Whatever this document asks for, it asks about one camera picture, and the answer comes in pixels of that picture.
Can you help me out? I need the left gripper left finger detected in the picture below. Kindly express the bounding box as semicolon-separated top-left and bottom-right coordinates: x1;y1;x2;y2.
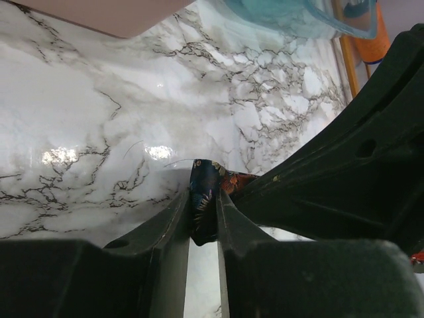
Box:
1;192;189;317

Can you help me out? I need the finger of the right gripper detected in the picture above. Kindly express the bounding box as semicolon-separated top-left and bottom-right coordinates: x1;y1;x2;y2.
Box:
233;24;423;255

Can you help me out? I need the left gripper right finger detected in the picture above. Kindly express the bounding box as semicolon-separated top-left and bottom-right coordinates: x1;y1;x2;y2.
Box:
216;191;423;317

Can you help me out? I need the floral patterned necktie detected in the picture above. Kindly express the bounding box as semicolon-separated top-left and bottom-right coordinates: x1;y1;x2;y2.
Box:
189;159;258;246

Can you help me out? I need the wooden dish rack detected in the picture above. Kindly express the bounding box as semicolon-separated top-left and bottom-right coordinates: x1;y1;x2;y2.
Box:
332;35;372;101

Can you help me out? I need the orange bottle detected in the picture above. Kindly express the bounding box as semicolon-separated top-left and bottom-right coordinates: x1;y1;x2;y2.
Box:
354;3;390;65

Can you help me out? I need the blue transparent plastic tray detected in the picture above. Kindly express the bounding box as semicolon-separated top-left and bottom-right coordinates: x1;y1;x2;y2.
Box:
225;0;378;39

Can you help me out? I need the pink compartment organizer tray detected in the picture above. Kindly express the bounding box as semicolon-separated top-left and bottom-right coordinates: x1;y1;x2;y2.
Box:
14;0;192;38

